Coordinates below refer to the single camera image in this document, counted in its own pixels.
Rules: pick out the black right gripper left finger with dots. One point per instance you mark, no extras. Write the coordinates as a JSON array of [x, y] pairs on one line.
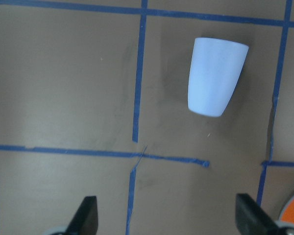
[[85, 220]]

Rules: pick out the light blue plastic cup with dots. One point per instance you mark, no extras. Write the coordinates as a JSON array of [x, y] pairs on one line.
[[215, 69]]

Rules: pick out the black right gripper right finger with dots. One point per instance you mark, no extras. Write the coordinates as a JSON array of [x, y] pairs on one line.
[[250, 219]]

